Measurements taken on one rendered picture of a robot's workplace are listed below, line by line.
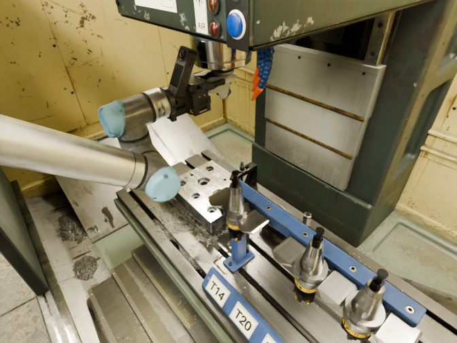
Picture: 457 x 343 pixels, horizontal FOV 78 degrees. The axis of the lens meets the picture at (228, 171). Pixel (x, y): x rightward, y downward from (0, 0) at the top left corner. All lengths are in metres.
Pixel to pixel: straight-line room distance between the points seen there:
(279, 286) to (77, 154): 0.68
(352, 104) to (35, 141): 0.93
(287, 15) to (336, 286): 0.46
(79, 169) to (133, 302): 0.71
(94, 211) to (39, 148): 1.11
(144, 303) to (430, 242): 1.31
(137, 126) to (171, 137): 1.20
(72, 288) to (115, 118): 0.88
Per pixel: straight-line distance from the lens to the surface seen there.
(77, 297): 1.35
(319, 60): 1.13
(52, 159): 0.54
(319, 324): 0.91
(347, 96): 1.10
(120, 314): 1.18
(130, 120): 0.67
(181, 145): 1.84
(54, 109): 1.74
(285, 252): 0.62
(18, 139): 0.52
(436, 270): 1.60
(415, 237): 1.69
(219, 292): 0.89
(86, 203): 1.64
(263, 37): 0.43
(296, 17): 0.48
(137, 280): 1.22
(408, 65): 1.05
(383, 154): 1.16
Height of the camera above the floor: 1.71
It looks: 38 degrees down
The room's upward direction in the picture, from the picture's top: 2 degrees counter-clockwise
